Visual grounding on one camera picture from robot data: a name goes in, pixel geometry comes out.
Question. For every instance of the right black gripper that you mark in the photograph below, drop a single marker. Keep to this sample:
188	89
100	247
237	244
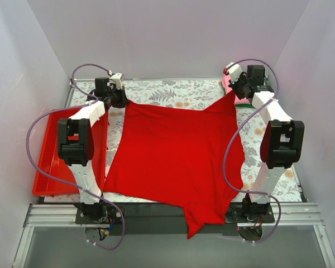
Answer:
238	87

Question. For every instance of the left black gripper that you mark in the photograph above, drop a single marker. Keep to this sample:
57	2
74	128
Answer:
120	97

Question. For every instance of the red t shirt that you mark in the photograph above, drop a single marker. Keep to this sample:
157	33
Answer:
186	158

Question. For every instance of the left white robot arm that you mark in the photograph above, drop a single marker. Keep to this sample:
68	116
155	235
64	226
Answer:
76	142

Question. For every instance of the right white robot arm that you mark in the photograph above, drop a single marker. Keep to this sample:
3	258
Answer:
281	145

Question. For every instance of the pink folded t shirt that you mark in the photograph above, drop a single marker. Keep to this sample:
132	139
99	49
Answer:
225	84

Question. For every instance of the floral patterned table mat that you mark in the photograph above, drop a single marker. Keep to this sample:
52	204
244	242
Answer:
199	94

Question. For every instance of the red plastic tray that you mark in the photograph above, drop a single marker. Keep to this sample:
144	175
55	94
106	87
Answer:
51	164

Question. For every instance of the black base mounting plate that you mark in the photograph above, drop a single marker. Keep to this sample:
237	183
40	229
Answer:
157	219

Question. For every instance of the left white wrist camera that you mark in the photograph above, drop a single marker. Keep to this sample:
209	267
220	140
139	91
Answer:
116	81

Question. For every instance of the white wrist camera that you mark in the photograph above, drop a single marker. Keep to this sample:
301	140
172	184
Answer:
233	70
116	81

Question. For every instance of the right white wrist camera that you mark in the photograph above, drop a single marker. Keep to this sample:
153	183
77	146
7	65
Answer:
233	70

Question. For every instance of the aluminium frame rail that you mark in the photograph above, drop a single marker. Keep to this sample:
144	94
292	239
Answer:
51	238

